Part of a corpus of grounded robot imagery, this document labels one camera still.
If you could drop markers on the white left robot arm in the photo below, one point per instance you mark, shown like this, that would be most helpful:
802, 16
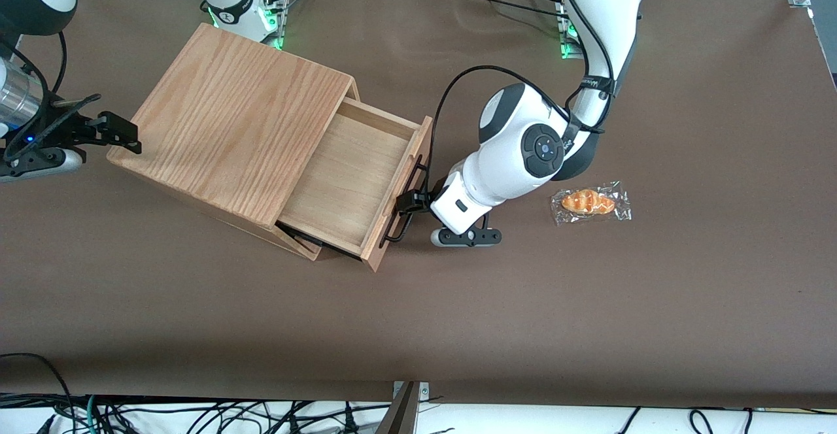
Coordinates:
516, 159

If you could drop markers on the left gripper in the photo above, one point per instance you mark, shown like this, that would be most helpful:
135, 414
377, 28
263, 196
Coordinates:
428, 195

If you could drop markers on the brown table cloth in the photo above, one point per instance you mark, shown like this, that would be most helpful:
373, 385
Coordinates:
458, 303

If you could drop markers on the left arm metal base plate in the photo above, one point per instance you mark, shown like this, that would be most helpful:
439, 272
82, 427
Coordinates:
570, 35

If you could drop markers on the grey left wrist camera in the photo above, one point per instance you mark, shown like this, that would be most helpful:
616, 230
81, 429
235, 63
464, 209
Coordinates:
467, 236

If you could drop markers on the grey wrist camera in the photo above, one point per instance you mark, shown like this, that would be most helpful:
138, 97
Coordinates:
467, 236
46, 161

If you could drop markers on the metal bracket at table edge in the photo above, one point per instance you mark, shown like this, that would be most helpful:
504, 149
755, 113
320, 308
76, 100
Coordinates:
402, 411

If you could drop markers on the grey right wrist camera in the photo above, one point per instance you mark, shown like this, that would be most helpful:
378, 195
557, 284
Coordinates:
46, 161

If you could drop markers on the bread in clear wrapper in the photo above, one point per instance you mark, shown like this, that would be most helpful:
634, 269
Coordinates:
588, 202

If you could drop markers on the wooden drawer cabinet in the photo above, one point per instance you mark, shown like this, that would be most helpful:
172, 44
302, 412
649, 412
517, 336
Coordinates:
229, 114

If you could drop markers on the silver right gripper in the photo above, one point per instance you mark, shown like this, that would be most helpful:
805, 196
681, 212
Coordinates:
60, 127

